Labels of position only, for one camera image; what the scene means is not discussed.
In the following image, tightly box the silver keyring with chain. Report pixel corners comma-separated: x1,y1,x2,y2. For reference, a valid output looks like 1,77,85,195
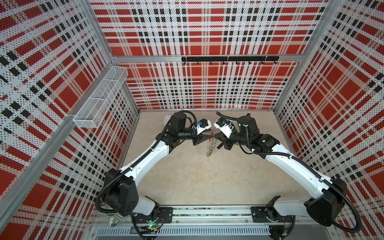
207,138,217,157

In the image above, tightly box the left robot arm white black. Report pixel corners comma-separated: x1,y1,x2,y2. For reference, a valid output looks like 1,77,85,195
95,110,212,228

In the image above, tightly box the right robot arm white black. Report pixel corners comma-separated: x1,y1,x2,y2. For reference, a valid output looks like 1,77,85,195
214,112,363,233

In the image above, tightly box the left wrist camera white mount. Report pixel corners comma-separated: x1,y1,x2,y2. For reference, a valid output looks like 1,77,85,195
196,119,212,135

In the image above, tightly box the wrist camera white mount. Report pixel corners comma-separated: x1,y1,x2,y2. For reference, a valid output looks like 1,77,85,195
196,119,212,135
214,117,236,139

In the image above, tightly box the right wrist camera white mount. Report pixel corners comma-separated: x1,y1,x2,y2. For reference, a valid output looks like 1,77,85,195
214,117,236,139

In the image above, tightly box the black hook rail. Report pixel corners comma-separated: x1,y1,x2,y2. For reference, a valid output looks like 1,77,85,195
181,56,280,63

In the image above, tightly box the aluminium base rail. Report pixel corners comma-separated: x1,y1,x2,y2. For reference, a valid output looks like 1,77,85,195
86,204,340,240

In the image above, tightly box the white wire mesh basket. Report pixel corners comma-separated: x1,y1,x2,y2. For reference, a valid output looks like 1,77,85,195
74,66,128,129

